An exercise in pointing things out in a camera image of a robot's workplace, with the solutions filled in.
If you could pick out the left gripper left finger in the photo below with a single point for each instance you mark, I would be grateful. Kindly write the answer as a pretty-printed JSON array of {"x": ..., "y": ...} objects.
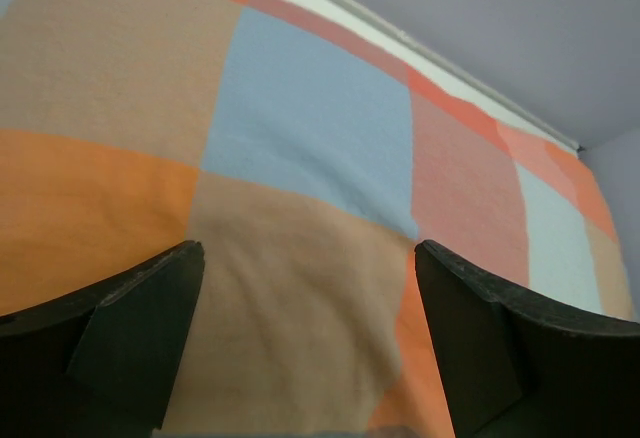
[{"x": 101, "y": 361}]

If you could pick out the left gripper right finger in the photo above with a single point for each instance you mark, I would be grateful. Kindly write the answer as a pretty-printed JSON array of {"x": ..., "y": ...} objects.
[{"x": 515, "y": 363}]

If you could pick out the orange blue checked pillowcase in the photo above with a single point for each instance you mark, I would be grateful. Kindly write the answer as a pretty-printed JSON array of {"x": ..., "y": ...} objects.
[{"x": 309, "y": 163}]

